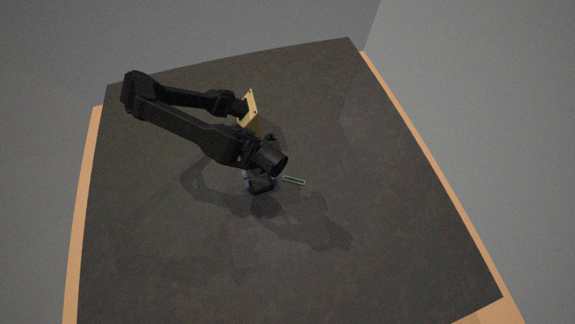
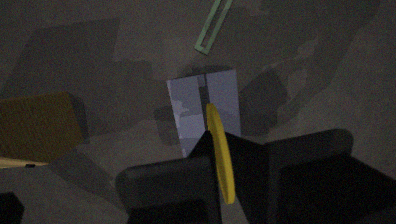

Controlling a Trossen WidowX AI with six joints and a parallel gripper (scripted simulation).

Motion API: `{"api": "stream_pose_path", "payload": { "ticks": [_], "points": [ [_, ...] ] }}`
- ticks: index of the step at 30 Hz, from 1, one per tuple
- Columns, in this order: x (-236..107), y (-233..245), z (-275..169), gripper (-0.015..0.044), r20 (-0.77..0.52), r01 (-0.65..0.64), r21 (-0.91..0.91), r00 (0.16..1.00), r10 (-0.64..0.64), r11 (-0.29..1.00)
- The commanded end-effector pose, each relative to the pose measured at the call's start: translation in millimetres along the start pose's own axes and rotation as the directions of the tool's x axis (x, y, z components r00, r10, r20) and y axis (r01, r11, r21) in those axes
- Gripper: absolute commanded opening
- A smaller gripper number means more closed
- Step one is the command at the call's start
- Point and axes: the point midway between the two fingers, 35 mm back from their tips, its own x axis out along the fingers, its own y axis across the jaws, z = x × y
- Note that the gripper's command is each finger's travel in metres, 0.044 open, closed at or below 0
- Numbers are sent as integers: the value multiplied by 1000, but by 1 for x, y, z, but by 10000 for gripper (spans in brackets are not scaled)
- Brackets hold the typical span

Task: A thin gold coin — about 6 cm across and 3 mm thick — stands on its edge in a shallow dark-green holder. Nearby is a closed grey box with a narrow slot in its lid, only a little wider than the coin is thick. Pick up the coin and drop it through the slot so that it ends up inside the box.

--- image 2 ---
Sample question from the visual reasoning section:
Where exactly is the gold coin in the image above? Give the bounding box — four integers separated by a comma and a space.
206, 103, 235, 204

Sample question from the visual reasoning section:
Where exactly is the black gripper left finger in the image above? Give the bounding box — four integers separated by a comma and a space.
115, 130, 222, 224

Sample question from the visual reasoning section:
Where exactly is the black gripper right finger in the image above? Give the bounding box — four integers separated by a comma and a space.
224, 129, 354, 224

